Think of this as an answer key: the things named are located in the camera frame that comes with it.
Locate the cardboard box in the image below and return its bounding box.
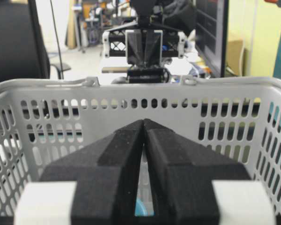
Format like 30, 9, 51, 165
226, 39, 244, 76

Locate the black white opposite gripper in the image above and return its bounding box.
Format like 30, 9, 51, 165
102, 22, 186, 83

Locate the blue item inside basket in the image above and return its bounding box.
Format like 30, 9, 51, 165
134, 198, 148, 217

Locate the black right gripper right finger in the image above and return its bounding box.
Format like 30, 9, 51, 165
143, 119, 277, 225

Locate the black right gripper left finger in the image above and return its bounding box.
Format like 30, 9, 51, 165
14, 120, 144, 225

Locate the black monitor screen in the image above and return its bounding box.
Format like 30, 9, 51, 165
195, 0, 229, 78

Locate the black office chair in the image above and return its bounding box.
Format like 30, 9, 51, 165
0, 0, 70, 82

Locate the grey plastic shopping basket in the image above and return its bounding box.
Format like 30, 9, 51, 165
0, 76, 281, 216

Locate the black hanging cable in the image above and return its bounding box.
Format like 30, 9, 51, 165
49, 0, 65, 80

